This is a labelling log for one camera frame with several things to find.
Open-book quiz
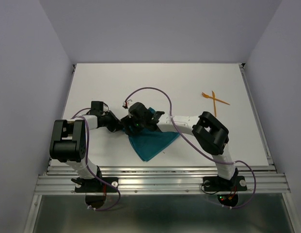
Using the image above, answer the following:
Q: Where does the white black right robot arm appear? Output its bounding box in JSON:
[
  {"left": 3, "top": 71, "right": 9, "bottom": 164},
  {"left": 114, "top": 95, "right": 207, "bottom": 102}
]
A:
[{"left": 121, "top": 109, "right": 238, "bottom": 189}]

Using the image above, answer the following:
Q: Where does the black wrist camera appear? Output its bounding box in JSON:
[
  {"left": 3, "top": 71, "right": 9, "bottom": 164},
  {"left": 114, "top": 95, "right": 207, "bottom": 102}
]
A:
[
  {"left": 89, "top": 101, "right": 109, "bottom": 116},
  {"left": 128, "top": 102, "right": 152, "bottom": 119}
]

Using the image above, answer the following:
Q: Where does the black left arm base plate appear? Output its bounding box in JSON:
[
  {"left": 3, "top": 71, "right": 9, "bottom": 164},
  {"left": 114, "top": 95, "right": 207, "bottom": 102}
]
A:
[{"left": 71, "top": 177, "right": 116, "bottom": 193}]

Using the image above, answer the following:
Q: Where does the aluminium right side rail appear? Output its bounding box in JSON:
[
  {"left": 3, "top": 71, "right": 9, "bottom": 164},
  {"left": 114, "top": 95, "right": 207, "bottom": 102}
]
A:
[{"left": 238, "top": 63, "right": 277, "bottom": 172}]

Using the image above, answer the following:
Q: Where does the teal cloth napkin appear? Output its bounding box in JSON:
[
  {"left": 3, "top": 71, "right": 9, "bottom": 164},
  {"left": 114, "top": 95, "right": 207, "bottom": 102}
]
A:
[{"left": 128, "top": 107, "right": 179, "bottom": 162}]

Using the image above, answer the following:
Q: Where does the orange plastic fork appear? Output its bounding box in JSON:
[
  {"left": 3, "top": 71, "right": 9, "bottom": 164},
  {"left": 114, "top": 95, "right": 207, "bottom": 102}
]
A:
[{"left": 202, "top": 92, "right": 230, "bottom": 105}]

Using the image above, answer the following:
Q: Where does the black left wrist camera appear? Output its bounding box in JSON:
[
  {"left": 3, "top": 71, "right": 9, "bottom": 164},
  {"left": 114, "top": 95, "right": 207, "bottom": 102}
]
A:
[{"left": 89, "top": 101, "right": 109, "bottom": 116}]

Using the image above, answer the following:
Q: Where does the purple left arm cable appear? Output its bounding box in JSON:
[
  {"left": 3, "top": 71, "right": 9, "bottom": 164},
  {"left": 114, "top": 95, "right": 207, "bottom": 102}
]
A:
[{"left": 70, "top": 108, "right": 122, "bottom": 212}]

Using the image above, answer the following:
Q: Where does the orange plastic knife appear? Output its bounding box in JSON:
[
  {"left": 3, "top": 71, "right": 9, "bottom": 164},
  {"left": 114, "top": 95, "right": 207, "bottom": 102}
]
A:
[{"left": 212, "top": 90, "right": 217, "bottom": 117}]

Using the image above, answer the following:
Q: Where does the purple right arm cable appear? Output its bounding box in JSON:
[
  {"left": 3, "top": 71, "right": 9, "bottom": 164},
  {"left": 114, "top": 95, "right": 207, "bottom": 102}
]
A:
[{"left": 125, "top": 87, "right": 257, "bottom": 211}]

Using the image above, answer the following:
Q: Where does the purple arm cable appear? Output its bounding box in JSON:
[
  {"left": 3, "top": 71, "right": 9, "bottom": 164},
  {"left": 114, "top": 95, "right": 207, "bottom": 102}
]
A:
[
  {"left": 125, "top": 87, "right": 257, "bottom": 211},
  {"left": 70, "top": 108, "right": 122, "bottom": 212}
]

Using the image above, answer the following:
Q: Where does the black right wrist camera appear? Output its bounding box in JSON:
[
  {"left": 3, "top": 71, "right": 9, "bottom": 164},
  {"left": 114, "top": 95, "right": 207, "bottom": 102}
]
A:
[{"left": 128, "top": 102, "right": 152, "bottom": 119}]

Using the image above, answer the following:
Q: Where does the aluminium front rail frame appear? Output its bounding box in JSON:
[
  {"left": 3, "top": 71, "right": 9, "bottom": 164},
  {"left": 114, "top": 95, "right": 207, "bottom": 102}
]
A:
[{"left": 24, "top": 160, "right": 301, "bottom": 233}]

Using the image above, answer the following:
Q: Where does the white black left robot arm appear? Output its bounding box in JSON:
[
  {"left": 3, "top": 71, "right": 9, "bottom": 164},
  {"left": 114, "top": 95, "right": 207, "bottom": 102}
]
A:
[{"left": 49, "top": 110, "right": 123, "bottom": 192}]

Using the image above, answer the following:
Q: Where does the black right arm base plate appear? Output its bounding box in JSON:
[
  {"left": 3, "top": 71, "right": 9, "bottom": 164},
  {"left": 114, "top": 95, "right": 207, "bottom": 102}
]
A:
[{"left": 201, "top": 176, "right": 247, "bottom": 192}]

